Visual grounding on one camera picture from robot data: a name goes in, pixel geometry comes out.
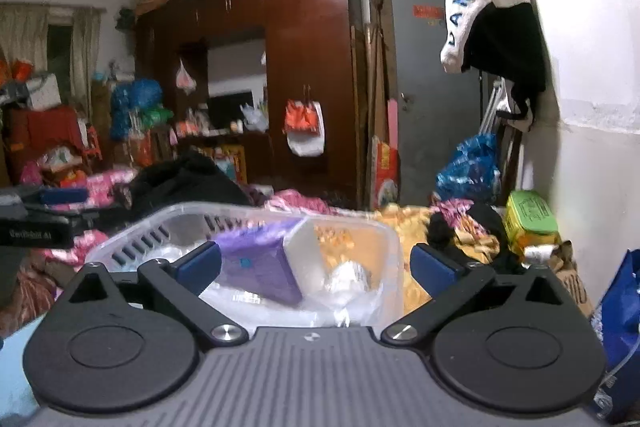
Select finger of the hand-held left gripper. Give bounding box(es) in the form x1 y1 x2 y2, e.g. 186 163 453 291
25 205 126 224
0 188 90 206

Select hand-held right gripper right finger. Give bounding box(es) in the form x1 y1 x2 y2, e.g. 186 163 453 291
381 243 576 348

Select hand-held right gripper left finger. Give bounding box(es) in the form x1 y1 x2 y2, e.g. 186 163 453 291
60 241 249 350

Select white plastic basket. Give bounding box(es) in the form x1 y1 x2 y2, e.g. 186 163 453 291
85 202 405 328

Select purple soft packet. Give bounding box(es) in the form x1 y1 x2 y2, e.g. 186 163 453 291
212 218 321 306

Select black clothing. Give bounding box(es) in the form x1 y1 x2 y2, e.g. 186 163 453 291
429 202 521 275

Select red cloth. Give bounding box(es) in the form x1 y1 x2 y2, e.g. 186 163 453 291
5 106 96 168

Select pile of black clothes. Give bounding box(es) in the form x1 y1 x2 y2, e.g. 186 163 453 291
125 152 251 218

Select blue patterned plastic bag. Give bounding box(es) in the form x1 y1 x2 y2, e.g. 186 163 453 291
436 134 502 202

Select green yellow carton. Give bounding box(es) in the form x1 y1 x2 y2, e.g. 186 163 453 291
502 190 561 248

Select red printed carton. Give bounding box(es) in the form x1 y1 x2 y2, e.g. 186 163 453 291
372 136 399 208

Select large blue plastic bag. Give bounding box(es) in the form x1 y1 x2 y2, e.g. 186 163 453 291
110 79 163 140

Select green plastic bag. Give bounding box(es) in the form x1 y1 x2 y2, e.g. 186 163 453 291
142 107 173 128

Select pink floral bedding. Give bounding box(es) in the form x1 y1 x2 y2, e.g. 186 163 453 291
262 189 341 215

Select grey door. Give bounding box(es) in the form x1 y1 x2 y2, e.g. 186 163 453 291
390 0 488 208

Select brown paper bag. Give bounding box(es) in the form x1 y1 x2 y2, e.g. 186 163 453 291
550 242 596 318

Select beige curtains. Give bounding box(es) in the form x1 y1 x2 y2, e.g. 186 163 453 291
0 4 101 108

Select white crumpled plastic bag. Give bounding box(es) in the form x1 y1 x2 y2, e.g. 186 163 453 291
240 103 268 131

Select black television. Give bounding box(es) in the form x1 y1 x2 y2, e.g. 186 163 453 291
207 91 255 130

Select white pink hanging plastic bag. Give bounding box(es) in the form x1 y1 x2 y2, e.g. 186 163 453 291
175 58 197 94

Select metal crutches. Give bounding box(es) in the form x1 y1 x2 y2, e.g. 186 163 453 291
480 79 511 138

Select orange and white plastic bag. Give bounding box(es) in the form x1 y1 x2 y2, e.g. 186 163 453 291
284 99 326 156

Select blue shopping bag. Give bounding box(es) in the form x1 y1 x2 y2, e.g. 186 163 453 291
590 249 640 425

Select wooden boards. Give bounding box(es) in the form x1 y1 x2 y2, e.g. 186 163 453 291
367 0 393 208

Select black hanging garment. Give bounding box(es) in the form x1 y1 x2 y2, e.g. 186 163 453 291
460 2 548 132

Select brown wooden wardrobe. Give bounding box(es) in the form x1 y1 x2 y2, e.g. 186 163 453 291
135 0 366 208

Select white printed hoodie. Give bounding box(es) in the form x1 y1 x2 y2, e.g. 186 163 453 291
440 0 533 74

